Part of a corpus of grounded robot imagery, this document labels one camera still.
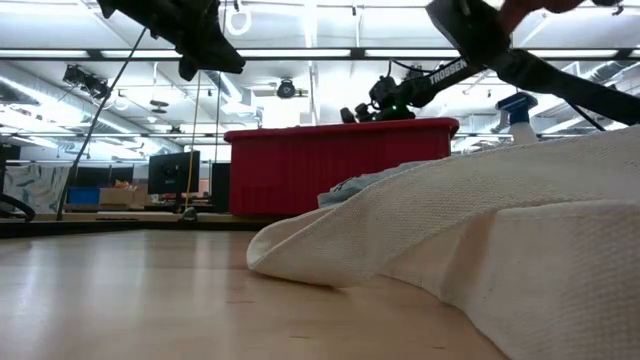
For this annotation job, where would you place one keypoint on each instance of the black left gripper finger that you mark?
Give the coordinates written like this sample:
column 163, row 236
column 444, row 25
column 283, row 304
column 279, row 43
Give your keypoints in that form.
column 187, row 69
column 220, row 55

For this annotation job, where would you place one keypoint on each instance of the light grey garment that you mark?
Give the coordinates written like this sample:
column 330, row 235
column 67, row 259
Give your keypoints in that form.
column 360, row 185

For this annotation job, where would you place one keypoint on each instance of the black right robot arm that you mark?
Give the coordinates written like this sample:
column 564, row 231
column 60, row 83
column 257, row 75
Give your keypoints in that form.
column 550, row 80

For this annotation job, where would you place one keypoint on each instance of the black disc lamp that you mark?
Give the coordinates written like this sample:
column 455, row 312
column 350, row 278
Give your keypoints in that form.
column 159, row 105

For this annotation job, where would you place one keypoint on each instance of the red plastic bin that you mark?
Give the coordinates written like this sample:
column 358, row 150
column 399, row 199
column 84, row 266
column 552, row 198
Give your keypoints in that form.
column 325, row 170

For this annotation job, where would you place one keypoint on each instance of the round black ceiling lamp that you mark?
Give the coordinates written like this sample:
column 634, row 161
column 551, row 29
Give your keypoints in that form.
column 286, row 89

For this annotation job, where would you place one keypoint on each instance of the black monitor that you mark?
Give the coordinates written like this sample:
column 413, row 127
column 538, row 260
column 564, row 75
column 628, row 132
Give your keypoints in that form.
column 172, row 172

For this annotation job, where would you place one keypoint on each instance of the black computer tower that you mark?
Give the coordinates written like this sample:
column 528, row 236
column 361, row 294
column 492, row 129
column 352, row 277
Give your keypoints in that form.
column 220, row 185

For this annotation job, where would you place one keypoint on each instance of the spray bottle with blue nozzle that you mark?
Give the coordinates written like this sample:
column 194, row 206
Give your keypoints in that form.
column 517, row 107

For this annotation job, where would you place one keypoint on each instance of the cardboard box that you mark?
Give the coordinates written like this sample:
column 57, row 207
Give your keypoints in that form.
column 122, row 196

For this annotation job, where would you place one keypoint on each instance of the beige wooden desk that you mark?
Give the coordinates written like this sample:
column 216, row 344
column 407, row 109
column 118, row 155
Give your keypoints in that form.
column 150, row 216

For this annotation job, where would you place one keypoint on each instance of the cream woven cloth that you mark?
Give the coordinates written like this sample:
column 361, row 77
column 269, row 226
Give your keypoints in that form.
column 500, row 235

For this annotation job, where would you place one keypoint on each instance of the blue box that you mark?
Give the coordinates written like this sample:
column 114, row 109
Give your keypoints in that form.
column 82, row 196

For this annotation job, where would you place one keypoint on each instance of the leaf patterned cloth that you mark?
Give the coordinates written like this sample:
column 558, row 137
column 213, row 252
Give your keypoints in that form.
column 30, row 187

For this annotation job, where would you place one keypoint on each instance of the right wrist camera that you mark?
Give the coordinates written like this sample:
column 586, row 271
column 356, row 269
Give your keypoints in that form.
column 363, row 112

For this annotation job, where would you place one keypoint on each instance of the black ceiling rail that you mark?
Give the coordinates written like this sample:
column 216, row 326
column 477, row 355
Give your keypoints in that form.
column 300, row 53

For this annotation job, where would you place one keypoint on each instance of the black aluminium table frame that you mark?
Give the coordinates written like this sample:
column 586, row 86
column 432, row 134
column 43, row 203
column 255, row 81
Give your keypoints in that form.
column 150, row 229

